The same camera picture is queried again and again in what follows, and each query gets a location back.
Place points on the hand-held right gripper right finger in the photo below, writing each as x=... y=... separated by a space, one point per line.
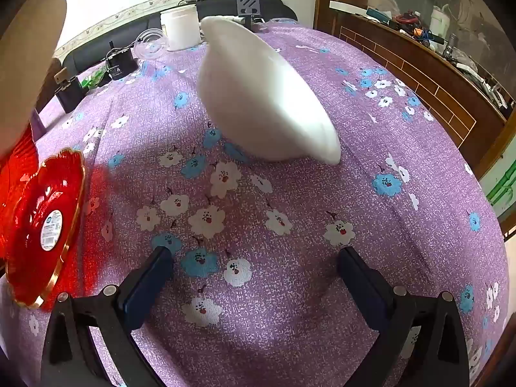
x=363 y=286

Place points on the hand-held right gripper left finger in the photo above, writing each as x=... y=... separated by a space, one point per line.
x=147 y=286

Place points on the red plate with gold rim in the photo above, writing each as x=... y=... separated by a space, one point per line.
x=14 y=177
x=40 y=225

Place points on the white bowl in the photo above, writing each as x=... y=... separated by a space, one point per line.
x=258 y=92

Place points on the large cream plastic bowl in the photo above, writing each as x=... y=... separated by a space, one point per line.
x=28 y=68

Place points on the purple floral tablecloth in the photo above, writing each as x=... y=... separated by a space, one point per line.
x=282 y=217

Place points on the dark bottle with brown cap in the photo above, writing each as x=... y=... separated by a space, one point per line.
x=71 y=93

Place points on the wooden cabinet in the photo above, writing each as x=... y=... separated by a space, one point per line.
x=427 y=84

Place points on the green packet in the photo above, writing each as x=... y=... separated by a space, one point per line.
x=92 y=80

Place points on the black charger box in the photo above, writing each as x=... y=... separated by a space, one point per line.
x=120 y=64

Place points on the white plastic jar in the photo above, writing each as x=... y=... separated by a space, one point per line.
x=180 y=28

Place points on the white kettle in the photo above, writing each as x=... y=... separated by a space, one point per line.
x=439 y=20

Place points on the black leather sofa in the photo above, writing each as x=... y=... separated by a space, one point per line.
x=217 y=8

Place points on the grey phone stand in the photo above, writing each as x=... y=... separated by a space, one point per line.
x=248 y=5

